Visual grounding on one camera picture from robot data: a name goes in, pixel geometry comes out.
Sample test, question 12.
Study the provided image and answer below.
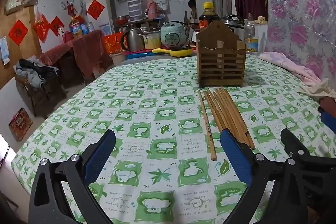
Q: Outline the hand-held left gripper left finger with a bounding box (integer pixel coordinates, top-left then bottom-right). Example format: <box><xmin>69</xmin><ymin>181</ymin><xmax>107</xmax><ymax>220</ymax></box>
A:
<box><xmin>28</xmin><ymin>130</ymin><xmax>116</xmax><ymax>224</ymax></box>

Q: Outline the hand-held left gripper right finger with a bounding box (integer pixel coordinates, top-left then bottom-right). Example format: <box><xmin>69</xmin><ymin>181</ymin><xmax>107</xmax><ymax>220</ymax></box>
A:
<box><xmin>220</xmin><ymin>129</ymin><xmax>310</xmax><ymax>224</ymax></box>

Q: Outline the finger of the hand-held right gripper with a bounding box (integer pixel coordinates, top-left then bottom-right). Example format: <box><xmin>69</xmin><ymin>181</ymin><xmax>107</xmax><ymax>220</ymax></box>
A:
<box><xmin>319</xmin><ymin>111</ymin><xmax>336</xmax><ymax>133</ymax></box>
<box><xmin>280</xmin><ymin>129</ymin><xmax>336</xmax><ymax>169</ymax></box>

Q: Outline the pale printed single chopstick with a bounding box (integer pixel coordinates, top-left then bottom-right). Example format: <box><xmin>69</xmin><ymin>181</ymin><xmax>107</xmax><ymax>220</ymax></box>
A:
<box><xmin>198</xmin><ymin>90</ymin><xmax>217</xmax><ymax>161</ymax></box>

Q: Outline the bunch of brown wooden chopsticks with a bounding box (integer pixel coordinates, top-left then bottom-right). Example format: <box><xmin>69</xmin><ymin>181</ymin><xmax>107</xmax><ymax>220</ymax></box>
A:
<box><xmin>205</xmin><ymin>87</ymin><xmax>256</xmax><ymax>150</ymax></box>

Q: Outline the wooden slatted chopstick holder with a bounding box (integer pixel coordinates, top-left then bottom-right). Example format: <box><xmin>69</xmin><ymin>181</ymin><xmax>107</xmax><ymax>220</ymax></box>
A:
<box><xmin>196</xmin><ymin>21</ymin><xmax>247</xmax><ymax>88</ymax></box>

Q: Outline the dark red cloth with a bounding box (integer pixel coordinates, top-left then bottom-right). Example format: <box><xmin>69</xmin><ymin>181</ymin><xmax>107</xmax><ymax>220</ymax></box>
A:
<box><xmin>319</xmin><ymin>97</ymin><xmax>336</xmax><ymax>114</ymax></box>

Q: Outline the cream crumpled cloth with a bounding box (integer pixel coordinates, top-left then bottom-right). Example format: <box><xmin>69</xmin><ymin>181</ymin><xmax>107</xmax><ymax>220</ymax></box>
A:
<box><xmin>301</xmin><ymin>78</ymin><xmax>336</xmax><ymax>101</ymax></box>

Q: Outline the pink floral cloth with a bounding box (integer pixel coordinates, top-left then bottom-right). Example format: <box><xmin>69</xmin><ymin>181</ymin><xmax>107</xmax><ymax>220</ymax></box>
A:
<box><xmin>259</xmin><ymin>51</ymin><xmax>321</xmax><ymax>84</ymax></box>

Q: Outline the green checked tablecloth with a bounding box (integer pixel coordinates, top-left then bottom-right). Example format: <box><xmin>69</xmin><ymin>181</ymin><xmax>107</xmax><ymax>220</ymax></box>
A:
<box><xmin>12</xmin><ymin>53</ymin><xmax>336</xmax><ymax>224</ymax></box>

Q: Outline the wooden chair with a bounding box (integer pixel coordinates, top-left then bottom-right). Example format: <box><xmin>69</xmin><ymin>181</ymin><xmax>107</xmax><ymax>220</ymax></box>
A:
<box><xmin>14</xmin><ymin>74</ymin><xmax>66</xmax><ymax>118</ymax></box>

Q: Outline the red cardboard gift box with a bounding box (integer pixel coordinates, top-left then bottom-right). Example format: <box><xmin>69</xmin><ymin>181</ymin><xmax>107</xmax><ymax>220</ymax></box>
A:
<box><xmin>8</xmin><ymin>108</ymin><xmax>34</xmax><ymax>142</ymax></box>

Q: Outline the brown cardboard box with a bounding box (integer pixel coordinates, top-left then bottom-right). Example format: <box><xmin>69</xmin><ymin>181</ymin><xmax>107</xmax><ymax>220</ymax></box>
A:
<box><xmin>92</xmin><ymin>61</ymin><xmax>106</xmax><ymax>78</ymax></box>

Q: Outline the pile of grey clothes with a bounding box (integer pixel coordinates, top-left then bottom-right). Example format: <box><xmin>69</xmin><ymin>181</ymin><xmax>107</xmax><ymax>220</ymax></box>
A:
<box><xmin>16</xmin><ymin>56</ymin><xmax>59</xmax><ymax>88</ymax></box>

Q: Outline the table with red cloth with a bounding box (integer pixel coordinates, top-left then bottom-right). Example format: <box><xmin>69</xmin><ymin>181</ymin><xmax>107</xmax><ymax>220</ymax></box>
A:
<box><xmin>39</xmin><ymin>30</ymin><xmax>105</xmax><ymax>83</ymax></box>

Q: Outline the floral plastic sheet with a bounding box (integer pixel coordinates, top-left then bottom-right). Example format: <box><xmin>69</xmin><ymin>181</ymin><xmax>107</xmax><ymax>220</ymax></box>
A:
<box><xmin>261</xmin><ymin>0</ymin><xmax>336</xmax><ymax>83</ymax></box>

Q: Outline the blue mat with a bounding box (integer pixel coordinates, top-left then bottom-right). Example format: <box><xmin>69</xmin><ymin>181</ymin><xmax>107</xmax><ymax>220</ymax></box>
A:
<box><xmin>123</xmin><ymin>49</ymin><xmax>197</xmax><ymax>60</ymax></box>

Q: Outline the clear plastic bottle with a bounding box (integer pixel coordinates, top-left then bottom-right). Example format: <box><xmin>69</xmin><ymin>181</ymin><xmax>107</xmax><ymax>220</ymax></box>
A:
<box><xmin>244</xmin><ymin>13</ymin><xmax>259</xmax><ymax>52</ymax></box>

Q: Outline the white box yellow top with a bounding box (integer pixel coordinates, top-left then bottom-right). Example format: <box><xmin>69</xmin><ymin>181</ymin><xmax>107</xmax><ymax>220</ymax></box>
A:
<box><xmin>255</xmin><ymin>16</ymin><xmax>269</xmax><ymax>55</ymax></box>

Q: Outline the red gift bag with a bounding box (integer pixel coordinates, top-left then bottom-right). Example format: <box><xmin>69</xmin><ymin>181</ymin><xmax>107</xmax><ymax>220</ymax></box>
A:
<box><xmin>103</xmin><ymin>32</ymin><xmax>128</xmax><ymax>54</ymax></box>

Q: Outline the yellow frying pan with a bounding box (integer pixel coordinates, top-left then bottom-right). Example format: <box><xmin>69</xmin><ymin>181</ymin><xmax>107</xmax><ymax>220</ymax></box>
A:
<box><xmin>152</xmin><ymin>46</ymin><xmax>193</xmax><ymax>58</ymax></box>

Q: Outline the steel electric kettle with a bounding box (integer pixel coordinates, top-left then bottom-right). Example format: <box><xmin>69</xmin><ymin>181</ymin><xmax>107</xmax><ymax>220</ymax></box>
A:
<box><xmin>121</xmin><ymin>27</ymin><xmax>145</xmax><ymax>52</ymax></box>

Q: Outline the wooden door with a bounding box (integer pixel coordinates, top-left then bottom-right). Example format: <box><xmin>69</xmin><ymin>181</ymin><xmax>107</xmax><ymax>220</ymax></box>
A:
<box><xmin>0</xmin><ymin>0</ymin><xmax>42</xmax><ymax>88</ymax></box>

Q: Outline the cream pot with lid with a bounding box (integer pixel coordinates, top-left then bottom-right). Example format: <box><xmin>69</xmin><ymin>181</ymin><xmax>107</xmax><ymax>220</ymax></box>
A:
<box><xmin>138</xmin><ymin>30</ymin><xmax>162</xmax><ymax>50</ymax></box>

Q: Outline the black steel pressure cooker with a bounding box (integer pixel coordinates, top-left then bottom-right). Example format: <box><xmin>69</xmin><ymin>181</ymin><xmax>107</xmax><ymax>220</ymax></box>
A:
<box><xmin>221</xmin><ymin>14</ymin><xmax>246</xmax><ymax>35</ymax></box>

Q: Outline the yellow cooking oil bottle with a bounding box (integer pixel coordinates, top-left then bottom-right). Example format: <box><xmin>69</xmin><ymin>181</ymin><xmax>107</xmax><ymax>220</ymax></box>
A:
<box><xmin>69</xmin><ymin>17</ymin><xmax>86</xmax><ymax>38</ymax></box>

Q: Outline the light green rice cooker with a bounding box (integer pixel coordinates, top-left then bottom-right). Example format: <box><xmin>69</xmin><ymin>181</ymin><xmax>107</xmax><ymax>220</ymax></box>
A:
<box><xmin>160</xmin><ymin>21</ymin><xmax>187</xmax><ymax>49</ymax></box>

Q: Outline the red diamond paper decoration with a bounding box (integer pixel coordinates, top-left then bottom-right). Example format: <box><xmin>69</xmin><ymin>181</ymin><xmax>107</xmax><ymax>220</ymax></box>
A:
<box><xmin>49</xmin><ymin>17</ymin><xmax>63</xmax><ymax>36</ymax></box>
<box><xmin>87</xmin><ymin>0</ymin><xmax>105</xmax><ymax>20</ymax></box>
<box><xmin>8</xmin><ymin>19</ymin><xmax>29</xmax><ymax>46</ymax></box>

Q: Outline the dark soy sauce bottle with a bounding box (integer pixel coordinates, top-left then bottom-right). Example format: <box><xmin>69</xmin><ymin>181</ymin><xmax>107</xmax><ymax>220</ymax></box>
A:
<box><xmin>199</xmin><ymin>2</ymin><xmax>220</xmax><ymax>33</ymax></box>

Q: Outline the red hanging plastic bag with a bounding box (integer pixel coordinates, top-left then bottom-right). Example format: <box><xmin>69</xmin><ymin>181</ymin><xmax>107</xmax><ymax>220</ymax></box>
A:
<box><xmin>33</xmin><ymin>10</ymin><xmax>50</xmax><ymax>42</ymax></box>

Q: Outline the white refrigerator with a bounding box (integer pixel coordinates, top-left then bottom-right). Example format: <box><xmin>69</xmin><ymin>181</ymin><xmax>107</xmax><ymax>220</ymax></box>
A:
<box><xmin>80</xmin><ymin>0</ymin><xmax>116</xmax><ymax>35</ymax></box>

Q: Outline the stacked grey food container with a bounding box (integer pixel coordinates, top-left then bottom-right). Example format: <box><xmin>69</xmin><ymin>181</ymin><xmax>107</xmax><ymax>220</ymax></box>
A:
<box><xmin>127</xmin><ymin>0</ymin><xmax>143</xmax><ymax>22</ymax></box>

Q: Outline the pink thermos flask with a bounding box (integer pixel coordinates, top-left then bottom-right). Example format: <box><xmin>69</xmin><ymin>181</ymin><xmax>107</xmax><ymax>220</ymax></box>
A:
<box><xmin>146</xmin><ymin>0</ymin><xmax>158</xmax><ymax>20</ymax></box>

